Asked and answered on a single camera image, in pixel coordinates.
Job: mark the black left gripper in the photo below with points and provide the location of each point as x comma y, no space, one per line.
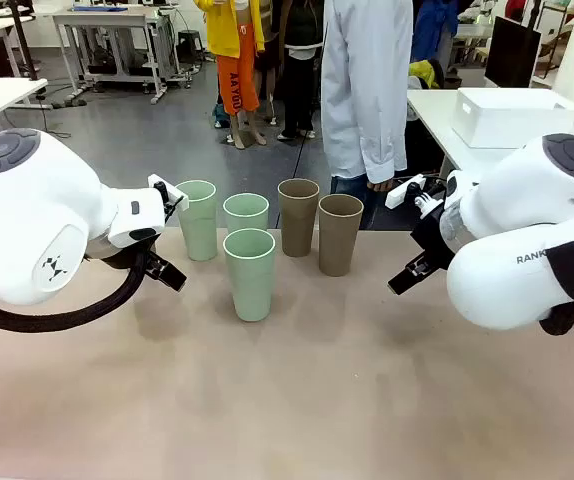
153,265

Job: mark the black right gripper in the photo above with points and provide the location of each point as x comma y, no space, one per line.
437,235

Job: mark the pale green plastic cup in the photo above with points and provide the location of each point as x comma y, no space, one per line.
246,212
249,280
198,220

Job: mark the brown plastic cup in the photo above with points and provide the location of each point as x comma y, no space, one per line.
339,235
298,220

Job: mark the white plastic basket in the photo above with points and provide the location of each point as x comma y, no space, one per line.
512,117

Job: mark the person's left forearm white sleeve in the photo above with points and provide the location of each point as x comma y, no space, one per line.
389,135

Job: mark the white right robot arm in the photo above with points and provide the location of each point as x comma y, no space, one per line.
517,200

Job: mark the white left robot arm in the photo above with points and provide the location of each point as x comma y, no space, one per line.
27,210

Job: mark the person's left hand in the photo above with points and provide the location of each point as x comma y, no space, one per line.
380,185

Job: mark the person in white shirt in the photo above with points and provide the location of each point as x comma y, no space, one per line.
357,90

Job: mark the yellow-green bag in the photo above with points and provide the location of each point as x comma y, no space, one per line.
424,72

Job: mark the mannequin yellow jacket orange shorts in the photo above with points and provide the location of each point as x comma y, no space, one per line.
234,45

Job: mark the mannequin in black clothes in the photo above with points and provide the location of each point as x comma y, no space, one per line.
299,60

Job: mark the black computer monitor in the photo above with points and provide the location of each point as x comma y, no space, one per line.
512,52

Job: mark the black stand pole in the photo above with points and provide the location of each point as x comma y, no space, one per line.
23,45

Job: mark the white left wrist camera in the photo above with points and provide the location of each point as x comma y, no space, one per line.
171,197

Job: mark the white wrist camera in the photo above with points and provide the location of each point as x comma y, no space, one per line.
403,192
171,197

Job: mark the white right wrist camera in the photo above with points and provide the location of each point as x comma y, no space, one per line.
403,192

